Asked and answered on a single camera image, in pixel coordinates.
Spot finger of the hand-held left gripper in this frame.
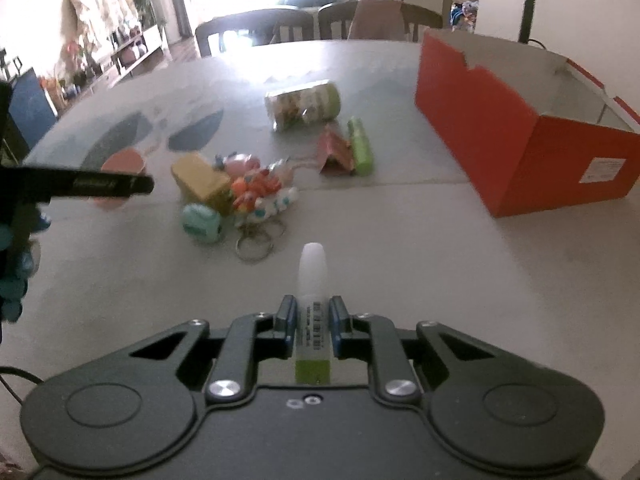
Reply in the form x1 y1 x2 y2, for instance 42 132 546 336
49 168 155 201

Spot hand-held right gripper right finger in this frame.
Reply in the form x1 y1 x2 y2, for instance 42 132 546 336
327 295 502 406

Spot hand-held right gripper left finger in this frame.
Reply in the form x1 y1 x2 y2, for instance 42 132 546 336
129 295 298 404

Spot pink round disc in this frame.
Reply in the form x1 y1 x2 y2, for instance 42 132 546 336
94 149 147 210

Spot white glue stick green base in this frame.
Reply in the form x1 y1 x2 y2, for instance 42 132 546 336
294 242 332 386

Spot yellow small box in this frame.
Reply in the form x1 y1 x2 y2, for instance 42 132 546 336
170 153 234 214

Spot mint green small toy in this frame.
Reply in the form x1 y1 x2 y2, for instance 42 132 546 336
180 203 223 245

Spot orange figure keychain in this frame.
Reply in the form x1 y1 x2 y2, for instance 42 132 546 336
230 170 281 211

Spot pink pig keychain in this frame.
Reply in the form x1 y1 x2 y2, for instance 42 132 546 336
215 152 261 181

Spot red binder clip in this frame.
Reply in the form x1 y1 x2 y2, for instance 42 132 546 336
317 127 357 176

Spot green tube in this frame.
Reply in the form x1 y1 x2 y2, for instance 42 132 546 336
347 116 376 176

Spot orange cardboard box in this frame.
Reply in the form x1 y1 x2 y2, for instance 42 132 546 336
414 29 640 219

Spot landscape printed table mat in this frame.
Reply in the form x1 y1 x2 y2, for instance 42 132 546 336
27 40 473 202

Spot blue panel box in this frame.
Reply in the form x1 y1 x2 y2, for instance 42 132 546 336
7 67 60 151

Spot orange flower bunch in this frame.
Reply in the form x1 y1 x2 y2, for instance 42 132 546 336
59 39 102 92

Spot wooden low cabinet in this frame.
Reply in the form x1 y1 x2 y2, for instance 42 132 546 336
90 25 171 89

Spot hanging light clothes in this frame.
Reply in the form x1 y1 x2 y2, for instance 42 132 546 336
62 0 139 46

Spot plastic jar green lid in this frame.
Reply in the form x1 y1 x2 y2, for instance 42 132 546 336
264 80 343 134

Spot dark wooden chair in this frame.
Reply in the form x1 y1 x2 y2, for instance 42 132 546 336
317 0 444 44
195 7 315 59

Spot pink cloth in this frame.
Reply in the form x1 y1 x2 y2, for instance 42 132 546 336
348 0 406 42

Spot colourful cloth pile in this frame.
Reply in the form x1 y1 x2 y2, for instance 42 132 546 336
450 2 479 31

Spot black desk lamp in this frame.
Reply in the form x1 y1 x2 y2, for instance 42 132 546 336
517 0 546 44

